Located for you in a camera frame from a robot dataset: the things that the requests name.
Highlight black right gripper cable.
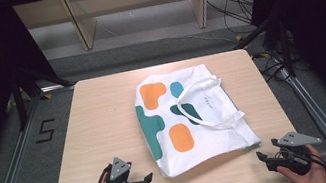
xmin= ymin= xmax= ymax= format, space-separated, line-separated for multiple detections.
xmin=302 ymin=143 xmax=326 ymax=183

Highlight person's right hand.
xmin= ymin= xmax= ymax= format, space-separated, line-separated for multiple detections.
xmin=273 ymin=141 xmax=326 ymax=183

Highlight light wooden shelf unit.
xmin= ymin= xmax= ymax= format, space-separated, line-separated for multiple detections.
xmin=11 ymin=0 xmax=271 ymax=62

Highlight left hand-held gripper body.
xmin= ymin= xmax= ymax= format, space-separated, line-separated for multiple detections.
xmin=99 ymin=154 xmax=138 ymax=183

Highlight black floor cables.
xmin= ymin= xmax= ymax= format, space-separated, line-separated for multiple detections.
xmin=253 ymin=44 xmax=295 ymax=87

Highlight bundle of black hanging cables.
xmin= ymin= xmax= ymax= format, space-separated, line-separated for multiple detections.
xmin=205 ymin=0 xmax=260 ymax=40

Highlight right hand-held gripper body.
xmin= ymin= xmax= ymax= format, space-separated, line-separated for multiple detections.
xmin=261 ymin=126 xmax=326 ymax=182

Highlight black metal stand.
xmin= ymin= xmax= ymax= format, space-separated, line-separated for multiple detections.
xmin=7 ymin=58 xmax=80 ymax=132
xmin=227 ymin=11 xmax=298 ymax=88

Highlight white tote bag coloured shapes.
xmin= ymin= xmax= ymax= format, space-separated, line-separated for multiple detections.
xmin=129 ymin=55 xmax=266 ymax=182

